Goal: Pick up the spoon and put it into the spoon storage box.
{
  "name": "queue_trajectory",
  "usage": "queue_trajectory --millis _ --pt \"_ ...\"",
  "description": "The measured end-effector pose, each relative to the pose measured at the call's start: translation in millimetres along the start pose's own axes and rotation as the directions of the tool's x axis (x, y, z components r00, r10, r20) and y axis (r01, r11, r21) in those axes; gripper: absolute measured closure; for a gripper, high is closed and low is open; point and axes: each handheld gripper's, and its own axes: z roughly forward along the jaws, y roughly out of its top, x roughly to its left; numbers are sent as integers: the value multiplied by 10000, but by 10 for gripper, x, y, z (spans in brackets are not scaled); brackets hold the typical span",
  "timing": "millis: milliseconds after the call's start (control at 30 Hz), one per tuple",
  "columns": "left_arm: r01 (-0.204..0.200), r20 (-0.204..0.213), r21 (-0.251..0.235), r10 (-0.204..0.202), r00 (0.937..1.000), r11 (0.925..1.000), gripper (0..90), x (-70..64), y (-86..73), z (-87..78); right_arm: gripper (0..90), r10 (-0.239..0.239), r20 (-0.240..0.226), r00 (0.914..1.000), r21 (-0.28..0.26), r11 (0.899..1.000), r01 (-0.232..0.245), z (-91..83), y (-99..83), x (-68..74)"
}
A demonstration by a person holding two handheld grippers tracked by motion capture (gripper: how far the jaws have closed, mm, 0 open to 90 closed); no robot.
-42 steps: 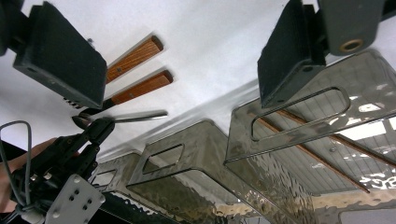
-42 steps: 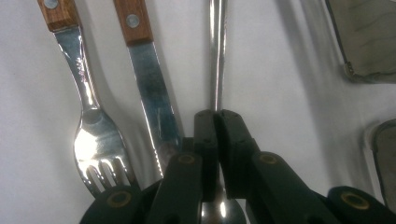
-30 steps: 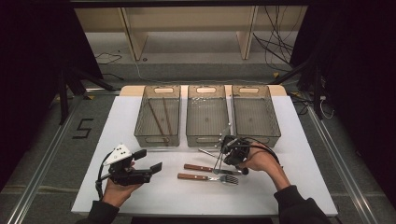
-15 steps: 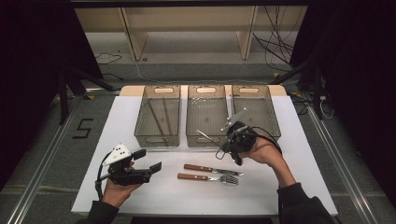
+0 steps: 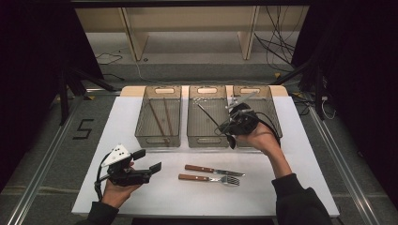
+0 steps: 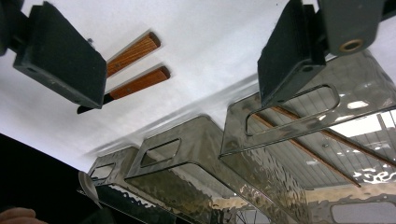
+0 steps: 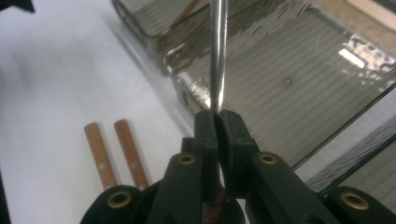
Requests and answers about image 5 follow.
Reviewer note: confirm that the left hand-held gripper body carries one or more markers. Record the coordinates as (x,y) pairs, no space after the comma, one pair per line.
(125,177)

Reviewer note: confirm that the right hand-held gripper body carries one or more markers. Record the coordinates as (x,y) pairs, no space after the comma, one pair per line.
(245,122)

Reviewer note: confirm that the metal spoon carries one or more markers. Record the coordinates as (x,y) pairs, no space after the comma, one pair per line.
(232,142)

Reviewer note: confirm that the grey translucent plastic bin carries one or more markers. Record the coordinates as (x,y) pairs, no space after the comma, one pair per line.
(269,103)
(200,131)
(158,122)

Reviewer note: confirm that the person's left hand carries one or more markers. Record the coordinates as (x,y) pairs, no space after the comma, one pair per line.
(115,195)

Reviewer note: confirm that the person's right hand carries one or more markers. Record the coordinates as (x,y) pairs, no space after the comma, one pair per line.
(259,140)

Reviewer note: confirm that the white table cover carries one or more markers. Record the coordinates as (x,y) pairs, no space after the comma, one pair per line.
(187,201)

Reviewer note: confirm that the yellow tape piece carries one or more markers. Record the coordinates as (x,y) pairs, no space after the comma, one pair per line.
(90,97)
(277,75)

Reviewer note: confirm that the black metal stand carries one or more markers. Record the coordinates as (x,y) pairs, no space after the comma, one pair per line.
(318,93)
(64,100)

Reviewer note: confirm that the dark curtain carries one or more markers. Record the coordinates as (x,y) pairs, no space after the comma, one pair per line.
(366,78)
(28,78)

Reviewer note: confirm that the aluminium floor rail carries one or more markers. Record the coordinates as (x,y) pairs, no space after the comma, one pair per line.
(344,175)
(40,175)

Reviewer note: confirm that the beige wooden furniture frame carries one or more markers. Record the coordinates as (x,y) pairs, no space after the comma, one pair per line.
(194,18)

